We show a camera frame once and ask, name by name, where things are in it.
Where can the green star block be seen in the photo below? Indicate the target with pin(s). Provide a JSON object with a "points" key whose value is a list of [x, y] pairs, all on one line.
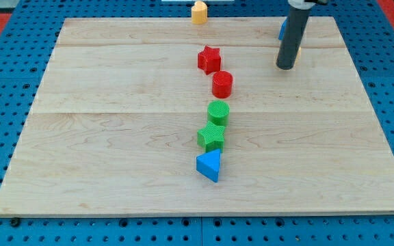
{"points": [[211, 137]]}

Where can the red star block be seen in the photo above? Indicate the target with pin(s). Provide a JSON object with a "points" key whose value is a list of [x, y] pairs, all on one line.
{"points": [[209, 60]]}

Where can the yellow hexagon block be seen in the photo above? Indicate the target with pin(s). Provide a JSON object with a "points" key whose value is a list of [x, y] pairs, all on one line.
{"points": [[298, 55]]}

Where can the green cylinder block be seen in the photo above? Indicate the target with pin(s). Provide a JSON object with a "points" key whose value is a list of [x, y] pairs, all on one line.
{"points": [[218, 112]]}

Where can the blue triangle block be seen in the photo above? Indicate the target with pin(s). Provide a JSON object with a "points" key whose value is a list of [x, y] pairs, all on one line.
{"points": [[208, 164]]}

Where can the red cylinder block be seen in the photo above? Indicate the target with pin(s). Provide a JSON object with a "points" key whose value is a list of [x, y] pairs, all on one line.
{"points": [[222, 83]]}

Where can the yellow heart block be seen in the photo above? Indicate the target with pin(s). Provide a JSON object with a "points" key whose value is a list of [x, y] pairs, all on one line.
{"points": [[199, 13]]}

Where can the blue cube block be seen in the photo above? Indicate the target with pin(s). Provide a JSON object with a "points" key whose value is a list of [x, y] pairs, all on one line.
{"points": [[282, 30]]}

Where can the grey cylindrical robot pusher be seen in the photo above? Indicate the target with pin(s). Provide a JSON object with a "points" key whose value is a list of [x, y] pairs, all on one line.
{"points": [[295, 26]]}

